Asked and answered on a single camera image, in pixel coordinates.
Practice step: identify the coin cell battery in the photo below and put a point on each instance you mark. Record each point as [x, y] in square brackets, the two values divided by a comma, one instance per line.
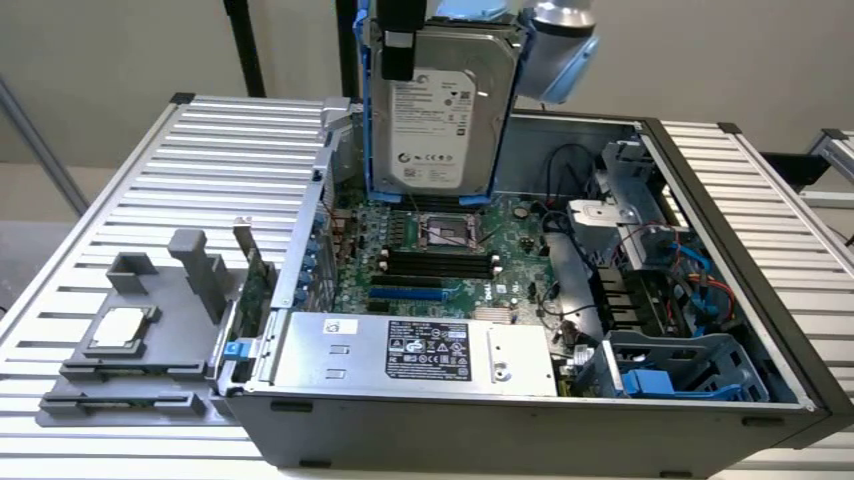
[522, 211]

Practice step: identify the CPU socket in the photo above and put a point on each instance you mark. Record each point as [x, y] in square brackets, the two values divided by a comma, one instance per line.
[450, 231]

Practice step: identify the small silver heatsink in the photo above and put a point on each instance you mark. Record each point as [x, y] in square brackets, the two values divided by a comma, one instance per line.
[497, 316]

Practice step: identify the black stand post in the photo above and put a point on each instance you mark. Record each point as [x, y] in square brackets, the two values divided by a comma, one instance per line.
[248, 47]
[347, 47]

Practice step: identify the silver power supply unit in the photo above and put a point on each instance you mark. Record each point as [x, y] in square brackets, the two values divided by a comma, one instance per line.
[401, 352]

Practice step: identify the open black PC case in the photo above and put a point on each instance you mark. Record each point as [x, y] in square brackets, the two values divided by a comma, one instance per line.
[534, 430]

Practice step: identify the blue expansion slot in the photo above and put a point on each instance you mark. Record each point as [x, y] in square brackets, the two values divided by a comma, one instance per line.
[407, 295]

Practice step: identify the grey plastic disk bay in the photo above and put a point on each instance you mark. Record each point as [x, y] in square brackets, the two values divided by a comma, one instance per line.
[694, 367]

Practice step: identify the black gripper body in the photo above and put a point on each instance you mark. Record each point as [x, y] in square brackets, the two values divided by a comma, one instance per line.
[402, 14]

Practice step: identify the grey parts rack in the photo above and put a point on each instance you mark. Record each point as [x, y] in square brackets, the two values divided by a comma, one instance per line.
[167, 320]

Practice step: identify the green graphics card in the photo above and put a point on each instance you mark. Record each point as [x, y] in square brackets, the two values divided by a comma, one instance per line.
[256, 280]

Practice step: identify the aluminium frame bar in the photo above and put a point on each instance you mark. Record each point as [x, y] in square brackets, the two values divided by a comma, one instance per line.
[40, 150]

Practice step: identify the silver CPU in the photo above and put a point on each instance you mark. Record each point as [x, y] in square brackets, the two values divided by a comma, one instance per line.
[123, 327]

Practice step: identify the silver hard disk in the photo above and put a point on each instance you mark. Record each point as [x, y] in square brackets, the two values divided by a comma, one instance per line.
[434, 125]

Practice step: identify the green RAM stick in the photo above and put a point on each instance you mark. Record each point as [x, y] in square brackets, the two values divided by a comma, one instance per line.
[120, 402]
[134, 370]

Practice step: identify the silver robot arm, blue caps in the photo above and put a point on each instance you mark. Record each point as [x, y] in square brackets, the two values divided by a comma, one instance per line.
[562, 45]

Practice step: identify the blue case latch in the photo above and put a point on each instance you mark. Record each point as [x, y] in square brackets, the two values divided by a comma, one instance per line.
[238, 350]

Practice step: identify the green motherboard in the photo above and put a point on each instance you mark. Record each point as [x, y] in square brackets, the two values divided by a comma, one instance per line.
[514, 270]

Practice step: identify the metal drive cage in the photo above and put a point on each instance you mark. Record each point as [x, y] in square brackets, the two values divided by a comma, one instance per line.
[623, 200]

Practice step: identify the black fan shroud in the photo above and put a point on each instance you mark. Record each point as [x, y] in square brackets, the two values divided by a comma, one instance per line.
[627, 300]

